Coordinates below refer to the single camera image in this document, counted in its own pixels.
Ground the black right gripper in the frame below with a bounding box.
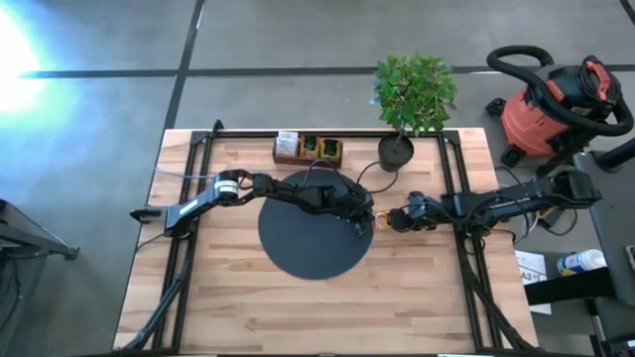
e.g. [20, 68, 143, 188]
[386, 190, 443, 235]

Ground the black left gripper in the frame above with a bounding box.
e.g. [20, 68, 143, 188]
[321, 181, 376, 239]

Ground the mango orange tea packet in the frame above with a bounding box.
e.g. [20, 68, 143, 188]
[371, 210, 392, 233]
[299, 135, 321, 159]

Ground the round dark woven placemat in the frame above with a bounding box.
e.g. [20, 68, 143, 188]
[257, 169, 375, 282]

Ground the wooden tea holder box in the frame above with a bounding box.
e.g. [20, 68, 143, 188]
[271, 131, 345, 169]

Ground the orange white tea packet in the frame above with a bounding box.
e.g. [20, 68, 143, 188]
[275, 130, 300, 158]

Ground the green potted plant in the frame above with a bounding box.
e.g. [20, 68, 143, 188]
[370, 52, 460, 174]

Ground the white paper sheet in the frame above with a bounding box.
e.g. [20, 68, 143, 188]
[515, 250, 553, 316]

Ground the black power adapter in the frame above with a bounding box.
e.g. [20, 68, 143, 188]
[540, 205, 572, 230]

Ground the orange black shop vacuum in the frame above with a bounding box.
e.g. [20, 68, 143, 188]
[485, 54, 624, 179]

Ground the black crossbar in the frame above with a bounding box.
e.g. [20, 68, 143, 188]
[524, 267, 619, 306]

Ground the white blue canister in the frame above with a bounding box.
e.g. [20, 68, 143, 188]
[557, 249, 607, 277]

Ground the grey workstation chair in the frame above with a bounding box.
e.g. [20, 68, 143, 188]
[572, 138, 635, 357]

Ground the black clamp block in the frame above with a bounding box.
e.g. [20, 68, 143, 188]
[129, 207, 163, 223]

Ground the black metal stand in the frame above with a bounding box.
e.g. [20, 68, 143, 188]
[0, 197, 80, 357]

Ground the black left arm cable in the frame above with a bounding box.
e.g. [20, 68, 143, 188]
[300, 159, 400, 195]

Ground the white floor cable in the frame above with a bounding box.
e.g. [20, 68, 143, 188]
[498, 168, 581, 244]

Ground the black vacuum hose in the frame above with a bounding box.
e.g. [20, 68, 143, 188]
[486, 44, 635, 138]

